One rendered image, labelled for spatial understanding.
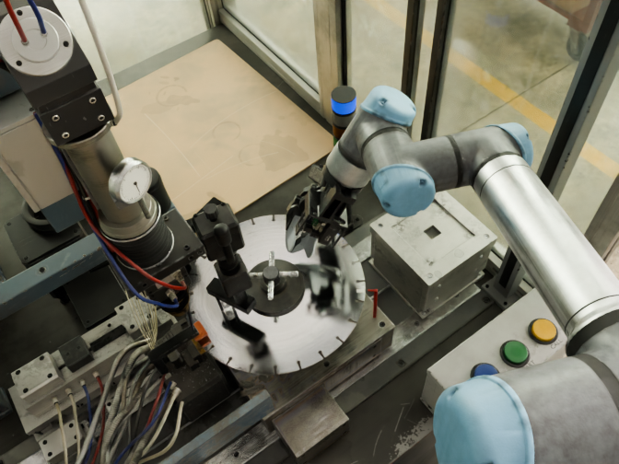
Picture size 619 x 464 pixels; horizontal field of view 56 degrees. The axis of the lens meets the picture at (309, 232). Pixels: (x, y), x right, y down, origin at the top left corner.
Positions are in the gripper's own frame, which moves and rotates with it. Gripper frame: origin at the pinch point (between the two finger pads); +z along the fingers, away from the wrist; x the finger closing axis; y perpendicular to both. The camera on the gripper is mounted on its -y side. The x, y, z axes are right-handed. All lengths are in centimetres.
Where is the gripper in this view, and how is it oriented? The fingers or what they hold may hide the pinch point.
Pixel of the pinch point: (293, 244)
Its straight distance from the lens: 107.1
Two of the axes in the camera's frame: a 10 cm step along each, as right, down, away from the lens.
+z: -4.4, 6.5, 6.2
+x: 9.0, 3.1, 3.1
